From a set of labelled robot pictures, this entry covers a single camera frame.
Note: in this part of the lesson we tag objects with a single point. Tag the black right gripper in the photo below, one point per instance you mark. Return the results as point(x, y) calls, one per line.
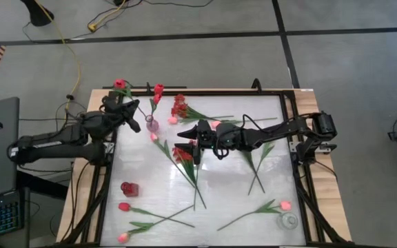
point(206, 137)

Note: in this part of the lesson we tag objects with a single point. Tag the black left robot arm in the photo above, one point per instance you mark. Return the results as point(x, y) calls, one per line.
point(53, 143)

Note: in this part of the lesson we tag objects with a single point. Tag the clear glass vase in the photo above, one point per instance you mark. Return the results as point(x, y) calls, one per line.
point(287, 221)

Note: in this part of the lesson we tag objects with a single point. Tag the red small-blossom flower bunch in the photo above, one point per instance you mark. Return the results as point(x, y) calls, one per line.
point(182, 155)
point(180, 109)
point(248, 158)

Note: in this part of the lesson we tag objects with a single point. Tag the black stand foot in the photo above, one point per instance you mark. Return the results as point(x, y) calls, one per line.
point(38, 15)

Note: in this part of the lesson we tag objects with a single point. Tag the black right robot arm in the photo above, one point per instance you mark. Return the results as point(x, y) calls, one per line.
point(271, 132)

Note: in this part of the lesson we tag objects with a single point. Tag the laptop computer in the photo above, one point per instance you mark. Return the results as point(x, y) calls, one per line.
point(2, 155)

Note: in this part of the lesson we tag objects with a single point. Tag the red glass vase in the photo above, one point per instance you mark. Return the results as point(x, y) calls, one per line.
point(130, 189)

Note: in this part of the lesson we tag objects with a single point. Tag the pink tulip stems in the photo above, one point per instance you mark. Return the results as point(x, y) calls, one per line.
point(226, 93)

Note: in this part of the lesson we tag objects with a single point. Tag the purple glass vase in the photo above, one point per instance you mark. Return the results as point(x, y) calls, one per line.
point(152, 125)

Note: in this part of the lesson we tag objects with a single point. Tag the black desk base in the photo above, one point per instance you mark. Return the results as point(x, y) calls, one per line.
point(40, 186)

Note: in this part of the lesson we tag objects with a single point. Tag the black frame clip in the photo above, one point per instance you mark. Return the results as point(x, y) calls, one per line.
point(256, 85)

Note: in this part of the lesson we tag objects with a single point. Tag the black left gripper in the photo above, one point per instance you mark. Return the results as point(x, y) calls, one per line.
point(115, 110)

